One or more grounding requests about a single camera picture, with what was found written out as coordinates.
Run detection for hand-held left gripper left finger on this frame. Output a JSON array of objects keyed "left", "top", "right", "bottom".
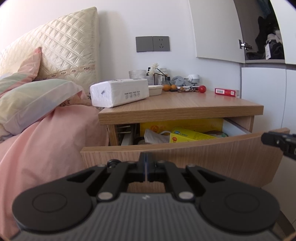
[{"left": 67, "top": 152, "right": 147, "bottom": 202}]

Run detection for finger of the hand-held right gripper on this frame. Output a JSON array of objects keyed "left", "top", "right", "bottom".
[{"left": 261, "top": 131, "right": 296, "bottom": 161}]

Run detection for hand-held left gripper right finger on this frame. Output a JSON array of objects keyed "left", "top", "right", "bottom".
[{"left": 147, "top": 152, "right": 227, "bottom": 202}]

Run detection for wooden nightstand drawer with lock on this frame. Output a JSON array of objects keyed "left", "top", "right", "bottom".
[{"left": 80, "top": 117, "right": 290, "bottom": 189}]

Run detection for small yellow box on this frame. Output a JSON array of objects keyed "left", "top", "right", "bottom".
[{"left": 169, "top": 127, "right": 218, "bottom": 143}]

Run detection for clear plastic bag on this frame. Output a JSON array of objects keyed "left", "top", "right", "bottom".
[{"left": 144, "top": 129, "right": 171, "bottom": 145}]

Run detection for large yellow box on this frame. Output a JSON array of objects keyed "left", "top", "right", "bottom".
[{"left": 140, "top": 118, "right": 224, "bottom": 140}]

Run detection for red cigarette box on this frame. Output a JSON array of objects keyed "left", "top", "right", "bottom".
[{"left": 214, "top": 88, "right": 240, "bottom": 97}]

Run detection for pink blanket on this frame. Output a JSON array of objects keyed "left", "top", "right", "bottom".
[{"left": 0, "top": 91, "right": 110, "bottom": 239}]

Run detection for wooden nightstand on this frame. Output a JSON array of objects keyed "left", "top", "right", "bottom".
[{"left": 98, "top": 89, "right": 290, "bottom": 189}]

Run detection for white tissue pack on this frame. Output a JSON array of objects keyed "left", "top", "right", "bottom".
[{"left": 89, "top": 78, "right": 150, "bottom": 108}]

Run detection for beige dish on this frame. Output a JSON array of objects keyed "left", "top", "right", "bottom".
[{"left": 148, "top": 85, "right": 164, "bottom": 96}]

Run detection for key bunch with beads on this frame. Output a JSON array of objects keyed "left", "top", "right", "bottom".
[{"left": 178, "top": 85, "right": 199, "bottom": 93}]

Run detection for grey cloth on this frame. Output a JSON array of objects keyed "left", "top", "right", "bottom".
[{"left": 172, "top": 75, "right": 186, "bottom": 87}]

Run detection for dark clothes in wardrobe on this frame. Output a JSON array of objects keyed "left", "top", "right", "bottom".
[{"left": 246, "top": 10, "right": 285, "bottom": 61}]

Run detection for small bottles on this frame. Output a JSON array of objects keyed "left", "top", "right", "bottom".
[{"left": 159, "top": 67, "right": 171, "bottom": 85}]

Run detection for glass cup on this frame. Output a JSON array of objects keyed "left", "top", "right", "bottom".
[{"left": 129, "top": 70, "right": 147, "bottom": 80}]

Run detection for metal door hinge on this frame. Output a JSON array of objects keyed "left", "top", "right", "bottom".
[{"left": 238, "top": 39, "right": 253, "bottom": 50}]

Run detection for white flower diffuser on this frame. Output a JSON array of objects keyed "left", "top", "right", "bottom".
[{"left": 147, "top": 63, "right": 167, "bottom": 85}]

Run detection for pastel striped pillow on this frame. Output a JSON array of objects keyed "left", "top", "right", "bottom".
[{"left": 0, "top": 78, "right": 85, "bottom": 136}]

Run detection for white wardrobe door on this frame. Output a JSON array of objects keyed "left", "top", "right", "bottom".
[{"left": 188, "top": 0, "right": 246, "bottom": 64}]

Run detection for pink pillow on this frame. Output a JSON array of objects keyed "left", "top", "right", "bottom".
[{"left": 0, "top": 46, "right": 43, "bottom": 94}]

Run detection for cream quilted pillow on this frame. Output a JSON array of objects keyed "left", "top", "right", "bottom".
[{"left": 0, "top": 6, "right": 101, "bottom": 94}]

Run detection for grey wall socket panel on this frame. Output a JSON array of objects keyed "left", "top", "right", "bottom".
[{"left": 135, "top": 36, "right": 171, "bottom": 53}]

